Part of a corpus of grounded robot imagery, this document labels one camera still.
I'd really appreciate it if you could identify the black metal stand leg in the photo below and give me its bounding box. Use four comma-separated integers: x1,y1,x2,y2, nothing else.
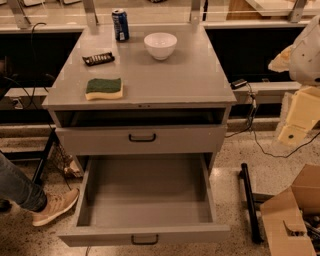
240,163,263,244

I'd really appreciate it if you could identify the green and yellow sponge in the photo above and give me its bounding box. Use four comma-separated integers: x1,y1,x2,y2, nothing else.
85,78,123,101

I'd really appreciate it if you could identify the blue soda can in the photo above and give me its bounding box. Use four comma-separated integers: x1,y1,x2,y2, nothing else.
112,9,129,42

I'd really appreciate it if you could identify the blue jeans leg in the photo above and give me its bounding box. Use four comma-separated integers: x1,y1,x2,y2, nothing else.
0,152,47,212

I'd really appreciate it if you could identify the black floor cable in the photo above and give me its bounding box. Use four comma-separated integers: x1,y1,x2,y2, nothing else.
225,83,320,160

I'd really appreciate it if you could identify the grey drawer cabinet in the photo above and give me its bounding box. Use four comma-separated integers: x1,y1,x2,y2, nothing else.
43,24,236,169

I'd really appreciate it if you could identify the cardboard box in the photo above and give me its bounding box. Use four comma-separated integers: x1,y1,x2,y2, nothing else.
260,164,320,256

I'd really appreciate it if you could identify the black chair leg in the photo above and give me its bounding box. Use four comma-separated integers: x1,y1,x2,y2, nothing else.
32,130,56,185

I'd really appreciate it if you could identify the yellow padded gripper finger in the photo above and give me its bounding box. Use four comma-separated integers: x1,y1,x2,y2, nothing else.
278,86,320,146

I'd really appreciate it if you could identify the tan sneaker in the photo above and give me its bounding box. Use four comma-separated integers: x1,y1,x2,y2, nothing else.
32,188,79,227

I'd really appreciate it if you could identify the black power adapter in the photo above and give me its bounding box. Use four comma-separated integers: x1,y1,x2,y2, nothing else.
230,79,247,90

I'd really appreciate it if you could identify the dark snack bar wrapper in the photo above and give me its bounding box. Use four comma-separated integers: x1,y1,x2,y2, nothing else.
82,52,115,66

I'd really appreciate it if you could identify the closed grey upper drawer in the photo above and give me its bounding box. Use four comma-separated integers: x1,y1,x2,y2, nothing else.
56,126,226,155

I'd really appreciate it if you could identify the white bowl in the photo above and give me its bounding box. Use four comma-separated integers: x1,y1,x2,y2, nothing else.
144,33,177,60

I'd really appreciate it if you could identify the open grey lower drawer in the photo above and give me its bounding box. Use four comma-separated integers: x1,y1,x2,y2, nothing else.
59,154,230,247

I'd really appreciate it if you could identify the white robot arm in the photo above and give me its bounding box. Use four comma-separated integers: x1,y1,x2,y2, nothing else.
268,15,320,146

